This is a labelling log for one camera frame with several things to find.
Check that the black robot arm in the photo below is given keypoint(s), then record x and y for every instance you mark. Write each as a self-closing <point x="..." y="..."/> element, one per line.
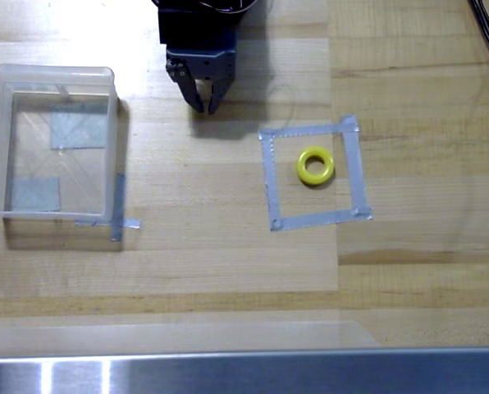
<point x="187" y="28"/>

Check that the grey tape strip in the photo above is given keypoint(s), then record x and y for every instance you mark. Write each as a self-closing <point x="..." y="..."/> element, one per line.
<point x="131" y="223"/>
<point x="271" y="184"/>
<point x="355" y="172"/>
<point x="318" y="219"/>
<point x="119" y="197"/>
<point x="302" y="130"/>

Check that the large grey tape patch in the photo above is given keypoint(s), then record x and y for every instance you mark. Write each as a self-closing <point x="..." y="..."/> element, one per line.
<point x="78" y="129"/>

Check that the small grey tape patch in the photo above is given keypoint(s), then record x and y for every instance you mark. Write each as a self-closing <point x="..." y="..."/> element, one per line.
<point x="35" y="195"/>

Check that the metal table rail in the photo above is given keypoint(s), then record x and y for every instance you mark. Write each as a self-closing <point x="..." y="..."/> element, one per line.
<point x="269" y="373"/>

